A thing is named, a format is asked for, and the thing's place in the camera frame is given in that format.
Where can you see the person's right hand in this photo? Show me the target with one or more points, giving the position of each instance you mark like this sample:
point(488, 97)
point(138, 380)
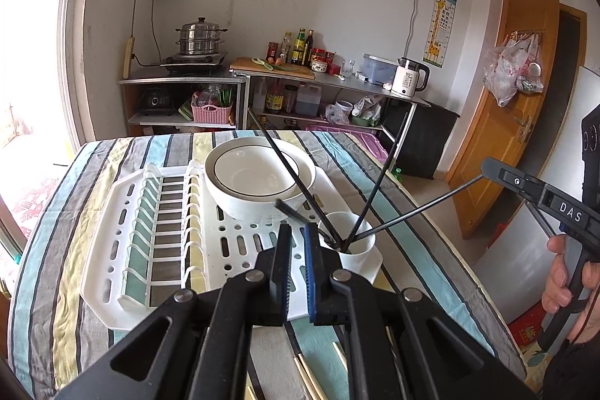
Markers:
point(555, 278)

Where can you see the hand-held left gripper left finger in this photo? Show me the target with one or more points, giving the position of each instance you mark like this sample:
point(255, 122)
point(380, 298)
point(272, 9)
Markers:
point(280, 278)

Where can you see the white plastic dish rack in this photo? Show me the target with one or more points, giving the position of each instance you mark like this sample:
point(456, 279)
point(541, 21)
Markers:
point(206, 222)

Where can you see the red sauce bottle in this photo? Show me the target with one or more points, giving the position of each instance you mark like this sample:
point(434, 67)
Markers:
point(273, 53)

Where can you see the white electric kettle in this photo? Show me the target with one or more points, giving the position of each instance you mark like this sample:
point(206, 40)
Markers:
point(405, 81)

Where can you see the pink plastic basket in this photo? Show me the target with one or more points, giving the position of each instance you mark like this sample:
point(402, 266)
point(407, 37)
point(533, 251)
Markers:
point(211, 114)

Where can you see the black panel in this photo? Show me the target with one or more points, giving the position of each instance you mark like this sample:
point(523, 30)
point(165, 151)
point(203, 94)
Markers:
point(431, 142)

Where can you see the plastic jug dark liquid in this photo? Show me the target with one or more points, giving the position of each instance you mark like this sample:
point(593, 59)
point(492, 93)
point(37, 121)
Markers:
point(309, 102)

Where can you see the beige power strip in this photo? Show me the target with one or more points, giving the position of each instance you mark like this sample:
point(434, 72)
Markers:
point(129, 58)

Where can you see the white panel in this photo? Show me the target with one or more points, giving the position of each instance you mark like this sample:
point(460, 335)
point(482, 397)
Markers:
point(515, 269)

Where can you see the sliding glass door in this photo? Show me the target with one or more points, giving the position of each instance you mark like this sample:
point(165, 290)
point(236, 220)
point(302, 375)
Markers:
point(65, 76)

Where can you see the person's right forearm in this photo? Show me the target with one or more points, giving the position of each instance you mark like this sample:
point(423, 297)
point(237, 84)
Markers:
point(576, 367)

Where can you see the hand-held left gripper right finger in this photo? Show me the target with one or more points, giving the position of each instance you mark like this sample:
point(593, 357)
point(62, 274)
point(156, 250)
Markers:
point(311, 283)

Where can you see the wooden door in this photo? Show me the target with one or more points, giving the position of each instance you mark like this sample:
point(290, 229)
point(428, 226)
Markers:
point(492, 137)

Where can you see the clear glass bottle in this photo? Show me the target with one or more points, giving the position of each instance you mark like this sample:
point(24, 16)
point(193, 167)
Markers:
point(286, 51)

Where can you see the striped tablecloth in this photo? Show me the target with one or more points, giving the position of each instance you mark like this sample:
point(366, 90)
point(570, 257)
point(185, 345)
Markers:
point(70, 240)

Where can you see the crumpled plastic bags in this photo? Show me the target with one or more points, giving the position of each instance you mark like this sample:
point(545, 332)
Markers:
point(365, 109)

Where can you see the steel stove stand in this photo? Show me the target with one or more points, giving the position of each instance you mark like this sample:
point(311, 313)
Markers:
point(187, 77)

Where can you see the black chopstick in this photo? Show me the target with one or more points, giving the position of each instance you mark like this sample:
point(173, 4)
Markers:
point(290, 211)
point(383, 168)
point(422, 207)
point(281, 156)

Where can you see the giraffe wall poster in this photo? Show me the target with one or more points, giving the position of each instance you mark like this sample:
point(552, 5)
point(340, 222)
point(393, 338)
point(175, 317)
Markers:
point(439, 30)

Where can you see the dark jar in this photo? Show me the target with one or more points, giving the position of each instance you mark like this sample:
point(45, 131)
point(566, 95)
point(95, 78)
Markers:
point(290, 100)

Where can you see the green plastic bottle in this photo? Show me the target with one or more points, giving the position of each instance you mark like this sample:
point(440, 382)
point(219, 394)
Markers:
point(398, 176)

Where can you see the gas stove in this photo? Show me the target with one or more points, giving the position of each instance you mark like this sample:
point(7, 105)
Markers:
point(192, 60)

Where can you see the brown sauce bottle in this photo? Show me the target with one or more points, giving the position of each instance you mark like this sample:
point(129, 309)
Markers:
point(274, 97)

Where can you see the hanging plastic bags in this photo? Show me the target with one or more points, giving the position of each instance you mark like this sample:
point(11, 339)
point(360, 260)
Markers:
point(506, 72)

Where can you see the small clear glass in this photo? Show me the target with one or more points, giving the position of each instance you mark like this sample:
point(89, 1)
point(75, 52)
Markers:
point(345, 68)
point(352, 67)

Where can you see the dark glass bottle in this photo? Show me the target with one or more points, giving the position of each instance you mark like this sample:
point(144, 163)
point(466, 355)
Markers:
point(309, 51)

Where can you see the steel steamer pot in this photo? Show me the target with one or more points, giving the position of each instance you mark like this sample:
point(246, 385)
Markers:
point(201, 39)

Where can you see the green glass bottle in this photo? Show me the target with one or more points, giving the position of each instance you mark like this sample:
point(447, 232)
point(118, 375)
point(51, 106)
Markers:
point(298, 53)

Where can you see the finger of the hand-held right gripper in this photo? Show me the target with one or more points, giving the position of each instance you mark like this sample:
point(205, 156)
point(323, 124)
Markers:
point(511, 180)
point(539, 217)

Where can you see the white cup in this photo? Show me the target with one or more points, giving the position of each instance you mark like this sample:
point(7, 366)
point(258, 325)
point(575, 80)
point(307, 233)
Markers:
point(361, 257)

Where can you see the wooden cutting board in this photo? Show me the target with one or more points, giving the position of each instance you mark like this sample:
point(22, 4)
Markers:
point(253, 65)

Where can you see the black kitchen appliance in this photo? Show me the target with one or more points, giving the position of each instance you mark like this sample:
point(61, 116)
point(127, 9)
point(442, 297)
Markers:
point(154, 102)

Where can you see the clear plastic storage box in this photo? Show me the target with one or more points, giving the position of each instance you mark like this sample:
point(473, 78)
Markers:
point(377, 69)

